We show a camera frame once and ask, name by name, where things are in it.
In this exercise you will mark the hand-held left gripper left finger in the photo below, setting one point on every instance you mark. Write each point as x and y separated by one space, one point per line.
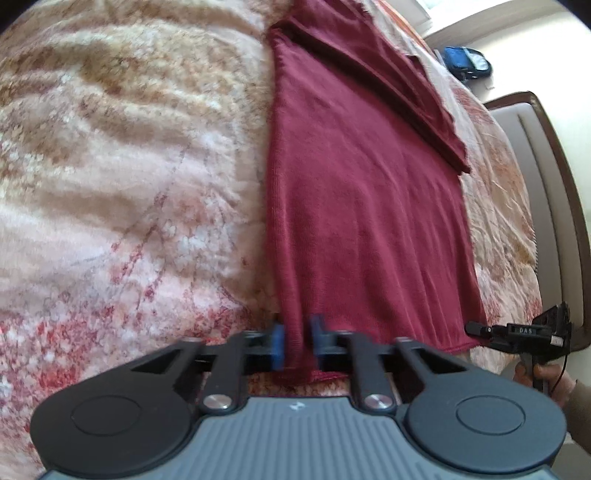
277 347

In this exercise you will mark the dark red long-sleeve shirt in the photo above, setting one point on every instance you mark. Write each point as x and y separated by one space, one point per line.
364 221

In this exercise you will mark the blue backpack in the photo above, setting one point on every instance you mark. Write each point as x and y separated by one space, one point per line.
466 62

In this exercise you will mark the padded wooden headboard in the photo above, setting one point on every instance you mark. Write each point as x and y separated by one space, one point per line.
549 194

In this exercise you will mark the person's right hand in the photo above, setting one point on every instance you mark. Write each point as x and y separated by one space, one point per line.
554 378

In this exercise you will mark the bright window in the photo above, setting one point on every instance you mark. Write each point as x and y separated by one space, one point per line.
438 5

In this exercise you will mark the orange bed sheet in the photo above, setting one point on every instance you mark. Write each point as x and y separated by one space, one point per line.
406 23

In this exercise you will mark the floral quilt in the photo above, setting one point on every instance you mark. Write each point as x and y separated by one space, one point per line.
129 184

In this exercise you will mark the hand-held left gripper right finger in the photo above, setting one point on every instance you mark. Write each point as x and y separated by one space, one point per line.
316 336

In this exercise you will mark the person's right forearm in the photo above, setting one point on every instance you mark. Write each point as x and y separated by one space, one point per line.
580 410

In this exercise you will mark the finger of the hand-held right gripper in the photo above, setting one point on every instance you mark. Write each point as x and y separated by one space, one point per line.
485 330

